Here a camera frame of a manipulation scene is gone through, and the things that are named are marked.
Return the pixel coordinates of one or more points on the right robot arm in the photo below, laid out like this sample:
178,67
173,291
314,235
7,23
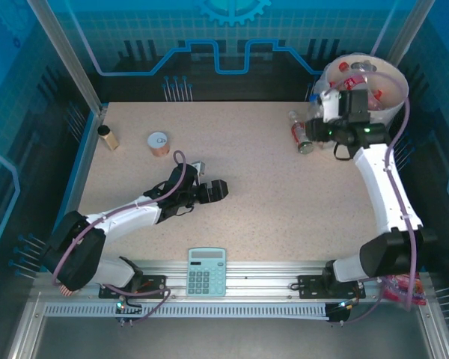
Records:
385,187

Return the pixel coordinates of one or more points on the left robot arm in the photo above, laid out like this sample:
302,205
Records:
127,218

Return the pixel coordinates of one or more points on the bottle with red green label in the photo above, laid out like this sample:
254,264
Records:
297,131

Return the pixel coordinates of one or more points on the tin can with pull tab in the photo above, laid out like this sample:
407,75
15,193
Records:
159,144

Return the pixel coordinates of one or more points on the light blue calculator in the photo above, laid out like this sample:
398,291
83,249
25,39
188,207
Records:
206,273

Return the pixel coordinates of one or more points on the small jar with black cap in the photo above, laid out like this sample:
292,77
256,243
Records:
110,140

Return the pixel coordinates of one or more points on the black controller board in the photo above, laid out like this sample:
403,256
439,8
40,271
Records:
129,312
338,314

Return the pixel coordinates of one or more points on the flag print round item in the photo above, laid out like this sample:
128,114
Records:
66,291

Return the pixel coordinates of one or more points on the purple candy bag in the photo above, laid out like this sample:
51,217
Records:
396,291

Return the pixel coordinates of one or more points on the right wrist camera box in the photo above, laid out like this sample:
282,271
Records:
330,104

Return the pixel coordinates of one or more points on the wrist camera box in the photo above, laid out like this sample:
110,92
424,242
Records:
198,166
330,104

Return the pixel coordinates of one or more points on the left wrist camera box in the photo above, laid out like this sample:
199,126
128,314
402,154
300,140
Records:
198,166

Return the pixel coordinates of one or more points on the aluminium mounting rail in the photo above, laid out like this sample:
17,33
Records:
262,276

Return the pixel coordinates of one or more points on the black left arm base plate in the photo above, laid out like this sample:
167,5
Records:
153,286

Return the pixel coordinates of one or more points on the aluminium frame post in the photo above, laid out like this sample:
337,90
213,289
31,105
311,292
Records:
411,26
67,56

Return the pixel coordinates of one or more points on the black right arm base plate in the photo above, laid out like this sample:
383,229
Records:
310,286

